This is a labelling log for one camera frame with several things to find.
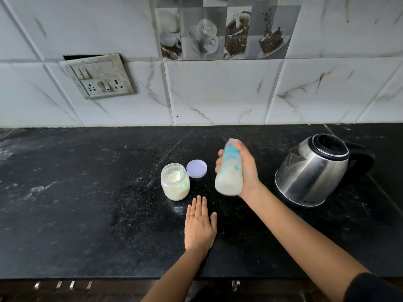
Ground person's right hand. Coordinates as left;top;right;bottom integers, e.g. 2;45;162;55
215;138;262;200

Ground person's left hand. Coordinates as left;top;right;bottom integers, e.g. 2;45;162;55
184;195;218;253

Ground clear printed baby bottle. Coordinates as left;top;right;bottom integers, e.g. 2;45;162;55
215;152;244;197

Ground clear milk powder jar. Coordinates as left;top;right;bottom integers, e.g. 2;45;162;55
160;163;191;202

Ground lilac round jar lid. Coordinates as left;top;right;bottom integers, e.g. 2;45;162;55
186;159;208;179

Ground blue measuring spoon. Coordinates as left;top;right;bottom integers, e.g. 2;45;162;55
179;166;190;191

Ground steel electric kettle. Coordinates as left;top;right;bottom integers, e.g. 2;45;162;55
274;133;376;207

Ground person's left forearm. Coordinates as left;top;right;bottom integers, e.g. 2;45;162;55
141;249;208;302

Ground person's right forearm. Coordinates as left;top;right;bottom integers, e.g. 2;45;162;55
247;185;371;301

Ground black trousers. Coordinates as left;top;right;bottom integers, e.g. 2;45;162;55
188;287;227;302

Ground dark wooden base cabinet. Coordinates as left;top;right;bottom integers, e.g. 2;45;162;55
0;275;403;302

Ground black shirt sleeve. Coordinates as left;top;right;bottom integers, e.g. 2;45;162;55
343;273;403;302

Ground grey wall switch socket panel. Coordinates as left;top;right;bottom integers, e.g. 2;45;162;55
59;53;137;100

